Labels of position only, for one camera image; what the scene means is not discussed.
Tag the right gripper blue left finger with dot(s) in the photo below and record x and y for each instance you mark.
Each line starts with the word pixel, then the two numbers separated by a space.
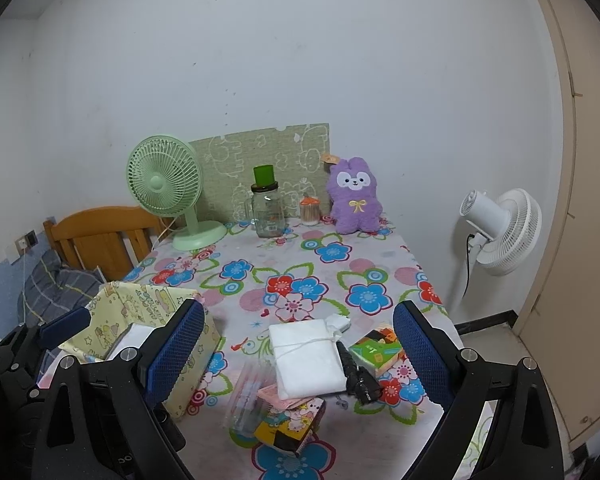
pixel 167 349

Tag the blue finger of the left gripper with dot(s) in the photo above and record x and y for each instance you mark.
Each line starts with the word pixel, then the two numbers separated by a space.
pixel 51 335

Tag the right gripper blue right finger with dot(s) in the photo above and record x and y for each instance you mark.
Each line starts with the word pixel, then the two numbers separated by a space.
pixel 429 350

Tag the green orange tissue pack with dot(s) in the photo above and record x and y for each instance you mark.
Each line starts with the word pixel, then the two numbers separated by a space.
pixel 378 350

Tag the black bath pouf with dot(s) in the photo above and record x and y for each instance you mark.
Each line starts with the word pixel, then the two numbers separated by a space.
pixel 359 382

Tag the white clear plastic packet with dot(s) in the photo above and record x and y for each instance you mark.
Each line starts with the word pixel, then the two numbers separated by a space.
pixel 245 409

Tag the pink wipes packet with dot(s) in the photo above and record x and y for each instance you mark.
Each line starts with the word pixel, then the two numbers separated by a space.
pixel 269 394

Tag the white towel with string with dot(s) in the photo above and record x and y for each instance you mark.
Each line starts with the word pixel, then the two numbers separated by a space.
pixel 306 359

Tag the yellow cartoon tissue pack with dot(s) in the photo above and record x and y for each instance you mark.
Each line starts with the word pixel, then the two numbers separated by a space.
pixel 289 431

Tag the grey plaid pillow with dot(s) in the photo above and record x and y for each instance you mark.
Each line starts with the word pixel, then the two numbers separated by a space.
pixel 53 289

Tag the yellow cartoon fabric storage box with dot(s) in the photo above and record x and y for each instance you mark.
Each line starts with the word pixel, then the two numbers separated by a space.
pixel 125 314

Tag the wooden bed headboard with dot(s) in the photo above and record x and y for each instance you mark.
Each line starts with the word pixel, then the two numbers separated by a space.
pixel 104 238

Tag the floral tablecloth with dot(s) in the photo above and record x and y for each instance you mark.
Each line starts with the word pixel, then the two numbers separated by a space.
pixel 248 284

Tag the beige wardrobe door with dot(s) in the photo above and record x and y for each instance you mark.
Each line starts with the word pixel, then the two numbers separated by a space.
pixel 560 320

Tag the white standing fan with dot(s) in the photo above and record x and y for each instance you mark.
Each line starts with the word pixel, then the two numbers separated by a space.
pixel 506 229

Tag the glass jar with green cup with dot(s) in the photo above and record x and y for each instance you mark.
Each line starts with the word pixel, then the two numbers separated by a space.
pixel 267 211

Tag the green desk fan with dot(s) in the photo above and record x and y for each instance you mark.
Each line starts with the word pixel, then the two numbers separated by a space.
pixel 164 176

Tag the purple plush bunny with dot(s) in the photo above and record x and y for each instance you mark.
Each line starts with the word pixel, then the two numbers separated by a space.
pixel 352 189

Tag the toothpick jar orange lid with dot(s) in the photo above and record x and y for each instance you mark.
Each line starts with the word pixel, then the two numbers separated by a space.
pixel 310 212

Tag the wall power socket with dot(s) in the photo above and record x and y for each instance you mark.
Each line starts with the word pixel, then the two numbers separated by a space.
pixel 26 242

